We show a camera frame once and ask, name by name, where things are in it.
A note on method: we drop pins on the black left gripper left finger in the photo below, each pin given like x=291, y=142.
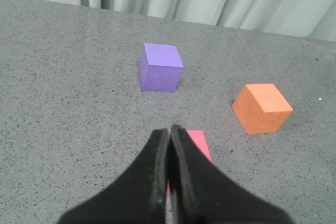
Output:
x=138, y=195

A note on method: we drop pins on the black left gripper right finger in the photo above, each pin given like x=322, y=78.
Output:
x=201, y=193

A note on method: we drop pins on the red foam cube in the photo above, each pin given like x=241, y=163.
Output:
x=199, y=139

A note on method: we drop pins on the orange foam cube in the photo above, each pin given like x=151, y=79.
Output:
x=261, y=108

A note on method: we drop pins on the purple foam cube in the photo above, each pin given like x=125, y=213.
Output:
x=160, y=67

